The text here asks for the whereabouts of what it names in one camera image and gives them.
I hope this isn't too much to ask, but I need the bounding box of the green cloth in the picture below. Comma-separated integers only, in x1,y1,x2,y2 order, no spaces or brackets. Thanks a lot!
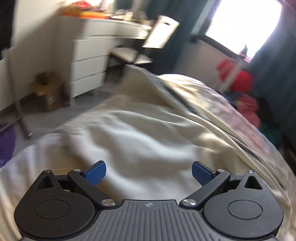
260,124,282,146

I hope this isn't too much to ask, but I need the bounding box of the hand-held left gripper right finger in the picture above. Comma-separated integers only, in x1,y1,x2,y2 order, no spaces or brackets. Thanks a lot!
181,161,264,209

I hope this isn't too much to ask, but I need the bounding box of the bed with pastel sheet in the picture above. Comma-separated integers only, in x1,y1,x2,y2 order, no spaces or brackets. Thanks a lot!
0,74,296,241

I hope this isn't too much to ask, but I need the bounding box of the pink cloth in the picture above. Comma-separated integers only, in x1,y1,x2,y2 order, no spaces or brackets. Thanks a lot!
236,94,260,127

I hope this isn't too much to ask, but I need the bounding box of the white chair with black frame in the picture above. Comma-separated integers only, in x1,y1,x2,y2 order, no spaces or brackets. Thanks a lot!
109,15,180,78

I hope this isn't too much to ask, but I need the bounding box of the white dressing table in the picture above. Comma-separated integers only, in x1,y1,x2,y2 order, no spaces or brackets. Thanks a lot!
58,14,153,47

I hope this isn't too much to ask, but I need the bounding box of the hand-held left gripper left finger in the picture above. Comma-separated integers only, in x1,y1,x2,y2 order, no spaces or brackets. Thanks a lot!
36,160,119,209

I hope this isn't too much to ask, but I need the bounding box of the red cloth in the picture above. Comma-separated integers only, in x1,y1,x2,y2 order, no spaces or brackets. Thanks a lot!
215,58,253,93

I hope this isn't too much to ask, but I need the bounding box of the orange box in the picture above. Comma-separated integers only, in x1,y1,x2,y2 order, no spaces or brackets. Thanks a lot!
62,10,109,19

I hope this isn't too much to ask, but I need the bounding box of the teal curtain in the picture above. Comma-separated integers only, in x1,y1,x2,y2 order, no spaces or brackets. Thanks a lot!
162,0,218,70
247,23,296,151

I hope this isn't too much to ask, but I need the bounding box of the window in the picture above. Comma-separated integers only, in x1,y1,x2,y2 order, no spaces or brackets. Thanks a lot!
203,0,284,61

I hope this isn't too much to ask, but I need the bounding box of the cardboard box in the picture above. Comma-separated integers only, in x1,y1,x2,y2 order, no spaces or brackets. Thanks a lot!
30,72,70,112

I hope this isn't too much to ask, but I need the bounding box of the purple mat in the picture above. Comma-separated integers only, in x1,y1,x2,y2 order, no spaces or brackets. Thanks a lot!
0,124,15,168

